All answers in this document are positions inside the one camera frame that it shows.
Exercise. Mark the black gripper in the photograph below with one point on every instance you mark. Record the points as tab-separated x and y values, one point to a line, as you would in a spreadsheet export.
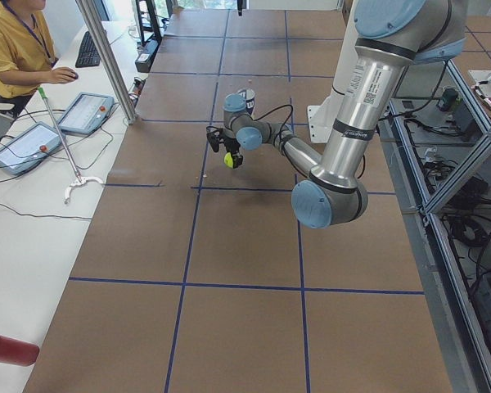
230	146

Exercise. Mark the yellow tennis ball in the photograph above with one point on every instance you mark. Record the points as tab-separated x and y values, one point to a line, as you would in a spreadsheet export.
229	160

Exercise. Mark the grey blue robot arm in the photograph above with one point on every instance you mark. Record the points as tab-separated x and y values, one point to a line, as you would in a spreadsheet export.
392	35

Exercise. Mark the clear tennis ball can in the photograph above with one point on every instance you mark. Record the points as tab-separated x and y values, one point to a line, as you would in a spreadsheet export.
249	96

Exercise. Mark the far teach pendant tablet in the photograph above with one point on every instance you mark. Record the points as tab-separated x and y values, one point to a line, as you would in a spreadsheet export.
86	113

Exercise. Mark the teach pendant tablet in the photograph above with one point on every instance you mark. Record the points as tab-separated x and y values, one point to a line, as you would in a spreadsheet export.
86	113
29	149

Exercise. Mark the reacher grabber stick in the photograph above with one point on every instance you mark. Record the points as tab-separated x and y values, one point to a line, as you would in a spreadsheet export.
79	179

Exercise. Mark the black keyboard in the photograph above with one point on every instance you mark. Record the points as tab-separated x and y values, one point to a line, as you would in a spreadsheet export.
88	55

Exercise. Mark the near teach pendant tablet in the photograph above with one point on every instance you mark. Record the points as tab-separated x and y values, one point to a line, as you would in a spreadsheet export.
29	149

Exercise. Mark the person in yellow shirt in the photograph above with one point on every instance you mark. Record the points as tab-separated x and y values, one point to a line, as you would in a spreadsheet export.
27	54

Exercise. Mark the red cylinder bottle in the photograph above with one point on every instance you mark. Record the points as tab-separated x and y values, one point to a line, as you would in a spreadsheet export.
21	353

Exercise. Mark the aluminium frame post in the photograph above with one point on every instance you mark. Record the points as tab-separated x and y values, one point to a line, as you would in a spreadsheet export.
95	28

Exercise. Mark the aluminium side frame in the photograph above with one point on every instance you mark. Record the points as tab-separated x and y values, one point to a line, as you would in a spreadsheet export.
436	133

